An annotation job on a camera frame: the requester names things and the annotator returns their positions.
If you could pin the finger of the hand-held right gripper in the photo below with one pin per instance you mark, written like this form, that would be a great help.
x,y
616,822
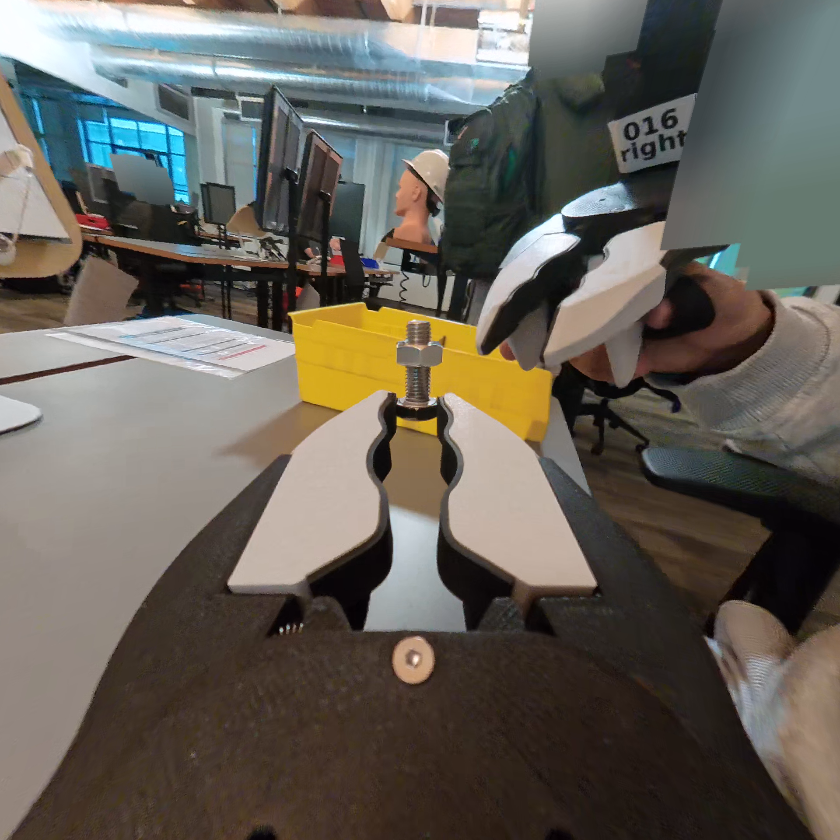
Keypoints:
x,y
512,275
610,295

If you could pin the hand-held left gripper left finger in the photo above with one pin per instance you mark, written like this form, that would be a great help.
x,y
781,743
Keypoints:
x,y
315,499

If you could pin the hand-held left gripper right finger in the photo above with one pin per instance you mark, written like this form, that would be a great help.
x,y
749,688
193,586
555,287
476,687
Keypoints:
x,y
512,505

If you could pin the steel hex nut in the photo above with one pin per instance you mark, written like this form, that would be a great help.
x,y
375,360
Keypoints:
x,y
418,355

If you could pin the steel hex bolt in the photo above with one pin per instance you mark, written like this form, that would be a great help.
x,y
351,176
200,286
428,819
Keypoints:
x,y
418,380

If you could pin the person's right forearm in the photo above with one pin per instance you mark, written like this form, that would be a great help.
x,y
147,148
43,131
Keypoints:
x,y
787,394

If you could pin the wooden standing desk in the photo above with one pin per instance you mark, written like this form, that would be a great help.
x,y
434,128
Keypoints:
x,y
413,246

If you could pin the grey desk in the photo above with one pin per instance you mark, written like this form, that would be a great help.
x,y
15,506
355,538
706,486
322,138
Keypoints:
x,y
131,492

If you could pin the long wooden office desk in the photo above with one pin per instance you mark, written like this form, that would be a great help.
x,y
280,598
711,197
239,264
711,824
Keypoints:
x,y
197,253

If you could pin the person's right hand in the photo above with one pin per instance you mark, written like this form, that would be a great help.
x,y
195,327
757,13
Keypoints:
x,y
735,315

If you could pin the dark green jacket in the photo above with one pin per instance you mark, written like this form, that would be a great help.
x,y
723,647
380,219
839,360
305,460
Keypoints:
x,y
499,184

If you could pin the black chair wheel base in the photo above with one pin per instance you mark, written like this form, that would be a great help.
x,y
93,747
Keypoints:
x,y
607,410

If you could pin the yellow plastic bin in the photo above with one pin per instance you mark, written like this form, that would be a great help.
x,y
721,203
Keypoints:
x,y
341,367

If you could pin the white hard hat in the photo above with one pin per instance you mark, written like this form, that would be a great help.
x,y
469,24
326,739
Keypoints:
x,y
430,167

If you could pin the black office chair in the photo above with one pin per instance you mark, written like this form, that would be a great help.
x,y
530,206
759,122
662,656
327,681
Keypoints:
x,y
358,269

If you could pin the black desktop monitor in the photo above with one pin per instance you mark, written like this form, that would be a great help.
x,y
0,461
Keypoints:
x,y
348,210

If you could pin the laminated instruction sheet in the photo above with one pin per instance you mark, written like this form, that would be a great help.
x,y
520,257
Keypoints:
x,y
184,344

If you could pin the black mesh chair armrest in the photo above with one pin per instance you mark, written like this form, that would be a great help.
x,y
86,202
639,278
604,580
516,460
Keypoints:
x,y
722,479

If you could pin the large black monitor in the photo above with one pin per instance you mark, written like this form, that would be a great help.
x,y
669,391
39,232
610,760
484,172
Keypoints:
x,y
318,184
279,164

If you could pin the grey cardboard sheet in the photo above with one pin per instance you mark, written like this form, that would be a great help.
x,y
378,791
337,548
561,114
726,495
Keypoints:
x,y
98,292

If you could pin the small black monitor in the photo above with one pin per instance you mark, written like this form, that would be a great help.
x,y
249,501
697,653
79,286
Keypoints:
x,y
218,203

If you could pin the white monitor stand base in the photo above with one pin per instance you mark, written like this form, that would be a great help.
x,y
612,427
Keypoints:
x,y
13,413

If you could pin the person's grey sweatshirt torso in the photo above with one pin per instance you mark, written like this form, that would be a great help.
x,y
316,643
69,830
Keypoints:
x,y
787,722

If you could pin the large office window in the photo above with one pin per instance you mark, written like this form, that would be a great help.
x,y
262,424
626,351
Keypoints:
x,y
131,138

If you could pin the cardboard panel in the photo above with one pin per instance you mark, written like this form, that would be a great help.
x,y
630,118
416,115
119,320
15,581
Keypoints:
x,y
26,197

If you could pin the silver ventilation duct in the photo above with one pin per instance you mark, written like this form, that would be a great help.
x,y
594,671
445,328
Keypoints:
x,y
197,46

